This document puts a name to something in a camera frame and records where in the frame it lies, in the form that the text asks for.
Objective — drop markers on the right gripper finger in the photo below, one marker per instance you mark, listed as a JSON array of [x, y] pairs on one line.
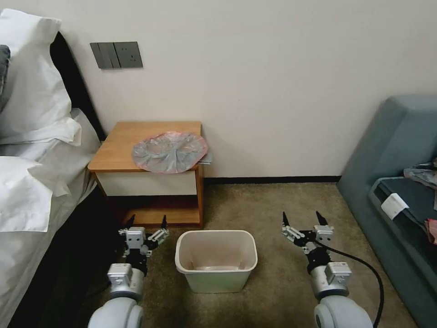
[[289, 232], [321, 218]]

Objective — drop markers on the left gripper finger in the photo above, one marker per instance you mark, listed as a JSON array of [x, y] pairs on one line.
[[132, 221], [159, 235]]

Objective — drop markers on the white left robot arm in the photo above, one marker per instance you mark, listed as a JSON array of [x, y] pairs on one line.
[[117, 307]]

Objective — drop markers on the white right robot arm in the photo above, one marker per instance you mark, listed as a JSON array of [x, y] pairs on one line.
[[341, 307]]

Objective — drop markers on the cream plastic trash can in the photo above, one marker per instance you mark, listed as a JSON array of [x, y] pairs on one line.
[[215, 259]]

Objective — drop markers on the grey pink garbage bag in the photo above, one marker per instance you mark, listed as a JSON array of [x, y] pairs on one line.
[[170, 152]]

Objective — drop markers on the crumpled grey bag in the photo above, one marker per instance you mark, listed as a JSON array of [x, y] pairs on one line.
[[423, 174]]

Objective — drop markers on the wooden nightstand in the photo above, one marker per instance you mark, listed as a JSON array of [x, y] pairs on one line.
[[150, 177]]

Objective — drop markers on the black baseboard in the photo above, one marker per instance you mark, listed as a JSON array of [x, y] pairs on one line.
[[273, 179]]

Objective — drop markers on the black bed base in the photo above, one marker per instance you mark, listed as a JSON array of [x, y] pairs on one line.
[[78, 259]]

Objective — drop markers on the white paper label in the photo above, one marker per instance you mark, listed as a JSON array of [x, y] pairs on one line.
[[394, 204]]

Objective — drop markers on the small grey flat item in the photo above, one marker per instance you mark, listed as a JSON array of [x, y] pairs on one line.
[[207, 159]]

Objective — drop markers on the teal sofa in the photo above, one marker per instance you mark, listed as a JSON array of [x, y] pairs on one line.
[[385, 147]]

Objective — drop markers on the pink crumpled item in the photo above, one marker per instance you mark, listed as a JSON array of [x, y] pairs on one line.
[[431, 231]]

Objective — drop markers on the small white pillow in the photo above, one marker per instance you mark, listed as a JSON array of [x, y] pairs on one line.
[[24, 194]]

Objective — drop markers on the white bed sheet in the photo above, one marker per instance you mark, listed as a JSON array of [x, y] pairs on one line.
[[20, 259]]

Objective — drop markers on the black headboard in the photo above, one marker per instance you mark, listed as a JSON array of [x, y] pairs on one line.
[[76, 85]]

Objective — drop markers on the large white pillow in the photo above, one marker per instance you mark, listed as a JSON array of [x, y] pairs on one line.
[[30, 78]]

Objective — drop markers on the grey pillow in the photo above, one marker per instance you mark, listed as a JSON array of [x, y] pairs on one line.
[[3, 75]]

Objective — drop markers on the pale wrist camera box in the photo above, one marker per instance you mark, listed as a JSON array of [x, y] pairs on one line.
[[323, 233], [134, 238]]

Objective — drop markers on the grey wall socket plate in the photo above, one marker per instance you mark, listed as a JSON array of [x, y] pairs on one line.
[[129, 54]]

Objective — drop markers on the grey wall switch plate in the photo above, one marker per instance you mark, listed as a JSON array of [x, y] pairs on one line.
[[102, 55]]

